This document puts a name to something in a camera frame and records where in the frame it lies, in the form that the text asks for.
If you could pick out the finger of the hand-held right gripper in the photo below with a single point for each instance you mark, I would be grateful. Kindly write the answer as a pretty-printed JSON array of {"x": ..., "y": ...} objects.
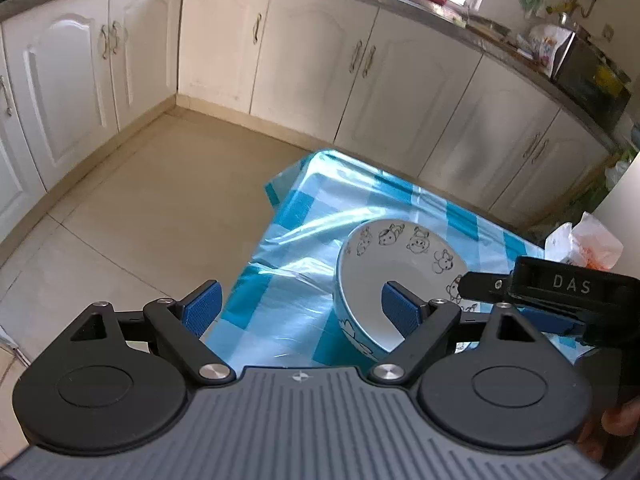
[
  {"x": 555, "y": 320},
  {"x": 485, "y": 285}
]

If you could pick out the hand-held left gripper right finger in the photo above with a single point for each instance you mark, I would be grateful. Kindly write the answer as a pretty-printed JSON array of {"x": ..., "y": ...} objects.
[{"x": 399, "y": 310}]

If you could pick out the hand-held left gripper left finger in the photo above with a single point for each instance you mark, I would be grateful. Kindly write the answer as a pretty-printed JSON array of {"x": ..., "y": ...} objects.
[{"x": 204, "y": 307}]

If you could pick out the pale blue cartoon print bowl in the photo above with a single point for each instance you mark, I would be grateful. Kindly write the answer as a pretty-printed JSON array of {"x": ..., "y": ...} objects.
[{"x": 395, "y": 270}]

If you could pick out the person's right hand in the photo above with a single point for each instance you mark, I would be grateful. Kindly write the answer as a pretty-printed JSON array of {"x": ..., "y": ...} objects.
[{"x": 620, "y": 420}]

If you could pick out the orange packet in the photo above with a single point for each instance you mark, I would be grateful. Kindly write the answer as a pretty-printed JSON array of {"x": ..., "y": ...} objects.
[{"x": 597, "y": 261}]

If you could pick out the white plastic bag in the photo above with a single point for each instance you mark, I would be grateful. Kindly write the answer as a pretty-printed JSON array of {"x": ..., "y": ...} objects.
[{"x": 575, "y": 240}]

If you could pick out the blue checkered tablecloth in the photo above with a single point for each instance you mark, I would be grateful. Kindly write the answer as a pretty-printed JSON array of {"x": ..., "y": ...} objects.
[{"x": 300, "y": 260}]

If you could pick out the black microwave oven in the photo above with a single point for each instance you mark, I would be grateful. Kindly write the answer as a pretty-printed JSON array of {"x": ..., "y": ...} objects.
[{"x": 585, "y": 75}]

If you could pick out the printed plastic bag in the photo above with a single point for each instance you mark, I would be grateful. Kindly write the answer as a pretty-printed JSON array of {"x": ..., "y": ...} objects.
[{"x": 547, "y": 45}]

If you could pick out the white kitchen base cabinets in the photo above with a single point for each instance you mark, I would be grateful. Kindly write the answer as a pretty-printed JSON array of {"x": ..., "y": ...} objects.
[{"x": 225, "y": 50}]

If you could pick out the grey kitchen countertop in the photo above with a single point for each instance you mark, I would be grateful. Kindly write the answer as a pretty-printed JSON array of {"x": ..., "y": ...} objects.
[{"x": 450, "y": 22}]

